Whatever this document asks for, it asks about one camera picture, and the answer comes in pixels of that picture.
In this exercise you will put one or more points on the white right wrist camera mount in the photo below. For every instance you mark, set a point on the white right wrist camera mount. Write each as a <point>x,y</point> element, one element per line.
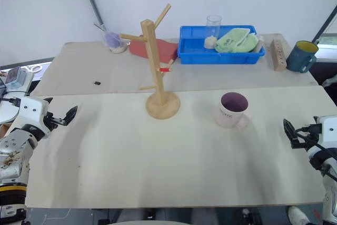
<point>327,128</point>

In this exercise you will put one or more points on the clear beaker purple contents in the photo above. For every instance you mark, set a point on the clear beaker purple contents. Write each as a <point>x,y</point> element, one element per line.
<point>113,41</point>

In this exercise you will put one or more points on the wooden block with holes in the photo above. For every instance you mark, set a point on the wooden block with holes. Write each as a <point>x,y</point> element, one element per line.
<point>278,55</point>

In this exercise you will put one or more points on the beige round sponge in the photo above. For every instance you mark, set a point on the beige round sponge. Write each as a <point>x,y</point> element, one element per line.
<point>210,42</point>

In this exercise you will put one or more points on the dark slanted pole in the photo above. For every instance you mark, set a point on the dark slanted pole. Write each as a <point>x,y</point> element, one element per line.
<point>325,23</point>

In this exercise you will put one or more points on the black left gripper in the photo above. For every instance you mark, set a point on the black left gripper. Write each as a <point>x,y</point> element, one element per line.
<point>52,121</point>

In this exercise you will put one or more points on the clear plastic cup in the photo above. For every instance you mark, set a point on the clear plastic cup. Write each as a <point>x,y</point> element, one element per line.
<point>213,26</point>

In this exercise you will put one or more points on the white shoe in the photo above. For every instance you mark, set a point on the white shoe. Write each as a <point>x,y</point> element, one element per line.
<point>298,215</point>

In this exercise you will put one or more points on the dark blue mug yellow inside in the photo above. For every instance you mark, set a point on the dark blue mug yellow inside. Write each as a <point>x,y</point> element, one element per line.
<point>298,59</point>

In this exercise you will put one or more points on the red flat board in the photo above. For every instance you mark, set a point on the red flat board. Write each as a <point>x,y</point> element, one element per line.
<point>162,49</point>

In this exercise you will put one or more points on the pink mug purple inside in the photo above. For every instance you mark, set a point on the pink mug purple inside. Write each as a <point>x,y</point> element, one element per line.
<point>227,117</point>

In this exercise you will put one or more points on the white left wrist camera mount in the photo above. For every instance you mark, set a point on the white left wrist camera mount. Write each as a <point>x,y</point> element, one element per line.
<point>33,109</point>

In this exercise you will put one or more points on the green cloth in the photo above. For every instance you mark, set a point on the green cloth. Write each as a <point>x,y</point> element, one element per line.
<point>237,41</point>

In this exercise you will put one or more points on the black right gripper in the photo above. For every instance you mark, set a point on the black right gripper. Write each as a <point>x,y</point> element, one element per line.
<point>309,134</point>

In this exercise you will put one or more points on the small black object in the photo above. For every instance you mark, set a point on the small black object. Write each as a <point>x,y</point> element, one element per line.
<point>97,83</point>

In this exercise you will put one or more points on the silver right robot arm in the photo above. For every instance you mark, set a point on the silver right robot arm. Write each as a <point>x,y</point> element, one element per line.
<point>327,177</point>

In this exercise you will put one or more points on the grey box device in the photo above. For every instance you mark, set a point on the grey box device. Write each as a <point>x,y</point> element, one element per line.
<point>17,77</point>

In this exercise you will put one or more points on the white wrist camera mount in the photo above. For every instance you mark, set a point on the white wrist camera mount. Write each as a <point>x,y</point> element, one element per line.
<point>33,109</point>
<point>327,128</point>

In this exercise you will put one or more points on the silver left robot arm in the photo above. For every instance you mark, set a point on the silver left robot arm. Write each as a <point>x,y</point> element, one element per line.
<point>13,151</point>

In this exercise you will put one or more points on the wooden mug tree stand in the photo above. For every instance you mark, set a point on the wooden mug tree stand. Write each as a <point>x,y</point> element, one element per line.
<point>154,61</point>

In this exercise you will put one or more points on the blue plastic bin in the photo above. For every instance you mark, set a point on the blue plastic bin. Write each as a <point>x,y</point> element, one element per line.
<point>218,57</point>

